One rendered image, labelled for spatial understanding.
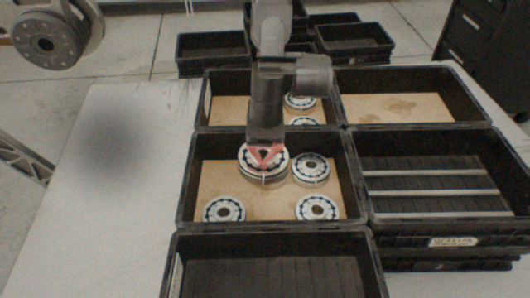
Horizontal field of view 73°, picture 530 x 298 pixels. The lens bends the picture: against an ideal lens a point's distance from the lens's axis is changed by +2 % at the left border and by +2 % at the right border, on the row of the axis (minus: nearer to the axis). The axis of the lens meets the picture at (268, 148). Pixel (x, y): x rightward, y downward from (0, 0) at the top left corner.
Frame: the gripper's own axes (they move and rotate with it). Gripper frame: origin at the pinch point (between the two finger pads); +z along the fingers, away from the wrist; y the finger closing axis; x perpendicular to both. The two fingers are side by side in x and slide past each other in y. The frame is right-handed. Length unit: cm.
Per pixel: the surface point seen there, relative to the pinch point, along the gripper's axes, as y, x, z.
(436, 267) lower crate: -10, -44, 29
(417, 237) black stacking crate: -9.2, -34.4, 15.1
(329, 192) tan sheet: 6.2, -18.4, 20.8
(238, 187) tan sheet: 8.2, 4.8, 22.6
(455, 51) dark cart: 142, -122, 56
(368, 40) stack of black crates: 151, -70, 56
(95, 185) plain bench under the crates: 20, 49, 39
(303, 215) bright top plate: -2.8, -10.6, 18.0
